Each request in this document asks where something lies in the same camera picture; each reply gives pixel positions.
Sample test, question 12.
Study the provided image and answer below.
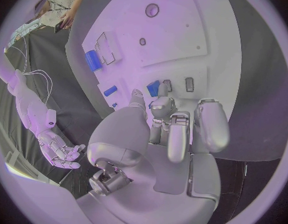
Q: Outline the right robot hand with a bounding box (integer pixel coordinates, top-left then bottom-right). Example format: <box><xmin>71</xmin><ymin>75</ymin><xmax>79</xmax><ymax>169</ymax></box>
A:
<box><xmin>37</xmin><ymin>129</ymin><xmax>87</xmax><ymax>170</ymax></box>

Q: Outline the white task board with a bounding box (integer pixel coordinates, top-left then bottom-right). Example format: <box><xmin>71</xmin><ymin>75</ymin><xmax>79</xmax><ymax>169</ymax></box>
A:
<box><xmin>65</xmin><ymin>0</ymin><xmax>243</xmax><ymax>120</ymax></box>

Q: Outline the white cable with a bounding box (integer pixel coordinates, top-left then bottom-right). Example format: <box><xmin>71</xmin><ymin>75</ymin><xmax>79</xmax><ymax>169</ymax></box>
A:
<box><xmin>17</xmin><ymin>31</ymin><xmax>31</xmax><ymax>73</ymax></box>
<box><xmin>23</xmin><ymin>69</ymin><xmax>54</xmax><ymax>105</ymax></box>

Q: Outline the person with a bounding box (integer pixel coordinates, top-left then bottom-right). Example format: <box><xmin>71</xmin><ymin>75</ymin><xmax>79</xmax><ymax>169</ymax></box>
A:
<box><xmin>33</xmin><ymin>0</ymin><xmax>92</xmax><ymax>34</ymax></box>

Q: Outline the short blue cylinder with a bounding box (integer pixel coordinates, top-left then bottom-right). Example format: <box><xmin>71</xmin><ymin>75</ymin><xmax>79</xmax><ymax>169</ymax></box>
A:
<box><xmin>103</xmin><ymin>85</ymin><xmax>119</xmax><ymax>97</ymax></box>

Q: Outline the large blue cylinder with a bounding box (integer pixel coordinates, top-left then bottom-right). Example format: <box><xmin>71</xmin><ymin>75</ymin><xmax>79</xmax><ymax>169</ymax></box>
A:
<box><xmin>84</xmin><ymin>49</ymin><xmax>104</xmax><ymax>73</ymax></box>

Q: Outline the blue block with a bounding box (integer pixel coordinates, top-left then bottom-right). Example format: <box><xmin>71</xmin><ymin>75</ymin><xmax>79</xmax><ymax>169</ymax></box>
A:
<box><xmin>145</xmin><ymin>80</ymin><xmax>161</xmax><ymax>98</ymax></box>

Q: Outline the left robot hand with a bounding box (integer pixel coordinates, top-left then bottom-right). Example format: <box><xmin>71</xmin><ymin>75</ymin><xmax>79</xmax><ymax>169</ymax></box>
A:
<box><xmin>75</xmin><ymin>83</ymin><xmax>231</xmax><ymax>224</ymax></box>

